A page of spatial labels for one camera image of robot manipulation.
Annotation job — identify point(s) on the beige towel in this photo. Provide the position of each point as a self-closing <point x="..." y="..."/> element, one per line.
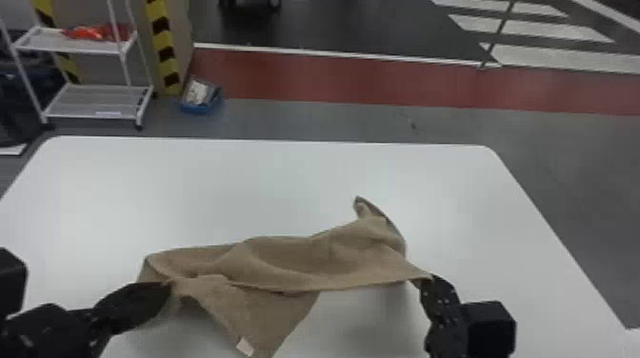
<point x="300" y="260"/>

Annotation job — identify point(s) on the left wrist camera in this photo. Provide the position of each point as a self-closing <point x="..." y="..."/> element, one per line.
<point x="11" y="280"/>

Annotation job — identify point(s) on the yellow black striped pillar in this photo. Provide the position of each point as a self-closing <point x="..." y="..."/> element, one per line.
<point x="166" y="50"/>

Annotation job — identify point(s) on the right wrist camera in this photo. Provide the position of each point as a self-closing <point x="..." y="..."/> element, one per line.
<point x="487" y="330"/>

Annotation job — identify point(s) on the blue tray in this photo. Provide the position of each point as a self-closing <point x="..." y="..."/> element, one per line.
<point x="200" y="97"/>

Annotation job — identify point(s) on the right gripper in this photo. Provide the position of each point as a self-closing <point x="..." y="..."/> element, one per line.
<point x="446" y="342"/>

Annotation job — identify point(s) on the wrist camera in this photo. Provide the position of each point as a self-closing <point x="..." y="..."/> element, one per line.
<point x="487" y="330"/>
<point x="11" y="280"/>

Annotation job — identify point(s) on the red snack packet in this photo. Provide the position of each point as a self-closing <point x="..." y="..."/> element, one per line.
<point x="90" y="33"/>

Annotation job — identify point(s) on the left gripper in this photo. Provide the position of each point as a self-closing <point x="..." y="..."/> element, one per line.
<point x="45" y="332"/>

